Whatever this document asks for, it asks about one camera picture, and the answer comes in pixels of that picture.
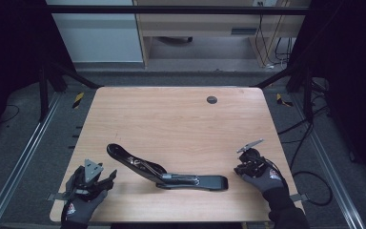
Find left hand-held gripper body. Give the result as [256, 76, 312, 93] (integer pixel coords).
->
[65, 158, 110, 201]

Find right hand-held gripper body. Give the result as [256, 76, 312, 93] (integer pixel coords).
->
[236, 137, 267, 177]

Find person's right hand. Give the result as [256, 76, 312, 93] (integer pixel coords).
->
[241, 161, 289, 196]

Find yellow clamp right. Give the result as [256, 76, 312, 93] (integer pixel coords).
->
[275, 93, 295, 108]

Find black curtain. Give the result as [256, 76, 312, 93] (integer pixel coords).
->
[287, 0, 366, 187]
[0, 0, 75, 152]

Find white cabinet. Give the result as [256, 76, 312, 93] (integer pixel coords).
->
[44, 0, 145, 64]

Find black chair base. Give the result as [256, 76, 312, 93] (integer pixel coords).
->
[156, 35, 193, 45]

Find light wooden office desk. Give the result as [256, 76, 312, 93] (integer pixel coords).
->
[132, 0, 311, 69]

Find grey table edge bracket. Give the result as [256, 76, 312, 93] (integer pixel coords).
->
[45, 192, 69, 202]
[290, 193, 310, 203]

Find black floor cables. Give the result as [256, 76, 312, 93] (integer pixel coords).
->
[276, 77, 332, 168]

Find aluminium floor rail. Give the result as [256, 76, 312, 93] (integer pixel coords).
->
[0, 92, 62, 229]
[290, 94, 366, 229]

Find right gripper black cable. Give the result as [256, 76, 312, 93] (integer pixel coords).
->
[290, 170, 334, 207]

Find black upright frame post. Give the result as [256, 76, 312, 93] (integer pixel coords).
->
[302, 68, 315, 122]
[38, 65, 50, 122]

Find black diagonal frame strut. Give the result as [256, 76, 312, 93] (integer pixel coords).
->
[48, 61, 103, 91]
[253, 65, 303, 90]

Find thin black floor cable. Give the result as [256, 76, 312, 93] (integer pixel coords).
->
[0, 103, 21, 124]

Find cables under office desk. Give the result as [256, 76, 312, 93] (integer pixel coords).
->
[254, 2, 296, 70]

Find black horizontal frame bar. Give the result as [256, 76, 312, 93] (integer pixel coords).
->
[44, 4, 311, 16]

